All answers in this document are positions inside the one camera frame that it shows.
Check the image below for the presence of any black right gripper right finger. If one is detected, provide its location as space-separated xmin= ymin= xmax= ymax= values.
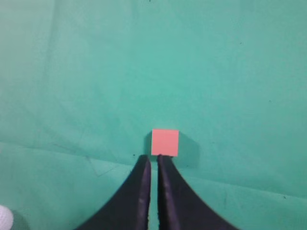
xmin=157 ymin=155 xmax=236 ymax=230

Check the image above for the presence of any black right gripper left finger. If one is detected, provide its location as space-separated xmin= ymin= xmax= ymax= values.
xmin=77 ymin=155 xmax=151 ymax=230

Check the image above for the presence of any red cube block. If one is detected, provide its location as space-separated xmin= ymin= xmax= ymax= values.
xmin=151 ymin=129 xmax=179 ymax=157

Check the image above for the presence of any white dimpled ball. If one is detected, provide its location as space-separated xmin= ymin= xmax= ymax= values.
xmin=0 ymin=206 xmax=13 ymax=230

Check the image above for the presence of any green table cloth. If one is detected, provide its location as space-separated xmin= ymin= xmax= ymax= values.
xmin=0 ymin=0 xmax=307 ymax=230

